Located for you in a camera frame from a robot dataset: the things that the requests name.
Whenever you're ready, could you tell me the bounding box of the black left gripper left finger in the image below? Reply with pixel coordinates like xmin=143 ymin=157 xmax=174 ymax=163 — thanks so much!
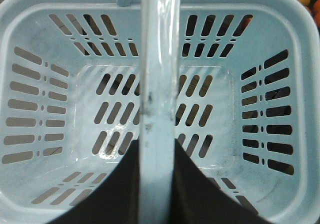
xmin=53 ymin=140 xmax=140 ymax=224

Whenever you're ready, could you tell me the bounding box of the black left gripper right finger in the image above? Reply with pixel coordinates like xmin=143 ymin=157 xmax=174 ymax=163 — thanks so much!
xmin=171 ymin=139 xmax=268 ymax=224

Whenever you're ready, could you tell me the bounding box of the light blue plastic basket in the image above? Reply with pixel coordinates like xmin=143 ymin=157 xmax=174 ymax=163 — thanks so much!
xmin=0 ymin=0 xmax=320 ymax=224

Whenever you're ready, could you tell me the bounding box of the large orange right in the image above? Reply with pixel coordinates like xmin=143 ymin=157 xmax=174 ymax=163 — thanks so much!
xmin=312 ymin=0 xmax=320 ymax=14

